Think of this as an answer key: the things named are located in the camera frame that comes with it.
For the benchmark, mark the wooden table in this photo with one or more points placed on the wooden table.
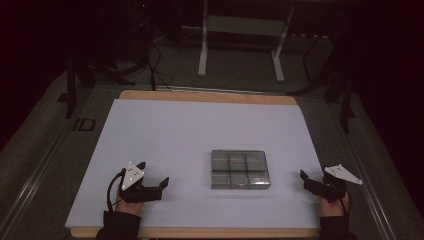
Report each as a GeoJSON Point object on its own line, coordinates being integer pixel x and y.
{"type": "Point", "coordinates": [206, 97]}

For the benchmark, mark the person's left hand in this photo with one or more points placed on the person's left hand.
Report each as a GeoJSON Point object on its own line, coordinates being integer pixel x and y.
{"type": "Point", "coordinates": [128, 206]}

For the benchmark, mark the clear plastic compartment box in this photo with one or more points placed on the clear plastic compartment box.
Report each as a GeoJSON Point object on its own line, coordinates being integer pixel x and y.
{"type": "Point", "coordinates": [239, 170]}

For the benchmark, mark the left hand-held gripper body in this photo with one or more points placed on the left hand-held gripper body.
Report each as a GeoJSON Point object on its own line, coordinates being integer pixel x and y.
{"type": "Point", "coordinates": [136, 191]}

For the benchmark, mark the white metal stand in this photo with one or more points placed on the white metal stand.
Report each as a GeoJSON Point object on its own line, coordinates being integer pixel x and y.
{"type": "Point", "coordinates": [246, 26]}

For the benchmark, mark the white table mat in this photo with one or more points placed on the white table mat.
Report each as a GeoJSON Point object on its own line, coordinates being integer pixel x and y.
{"type": "Point", "coordinates": [173, 140]}

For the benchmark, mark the black metal stand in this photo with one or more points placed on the black metal stand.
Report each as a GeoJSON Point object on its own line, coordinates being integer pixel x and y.
{"type": "Point", "coordinates": [80, 71]}
{"type": "Point", "coordinates": [340, 86]}

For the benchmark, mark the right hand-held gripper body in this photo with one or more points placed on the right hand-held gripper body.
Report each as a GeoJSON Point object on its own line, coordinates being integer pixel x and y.
{"type": "Point", "coordinates": [333, 186]}

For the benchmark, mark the black rectangular floor bracket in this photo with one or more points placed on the black rectangular floor bracket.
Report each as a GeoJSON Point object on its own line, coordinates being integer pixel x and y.
{"type": "Point", "coordinates": [84, 124]}

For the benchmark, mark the person's right hand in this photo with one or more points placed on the person's right hand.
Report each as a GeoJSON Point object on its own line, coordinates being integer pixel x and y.
{"type": "Point", "coordinates": [328, 208]}

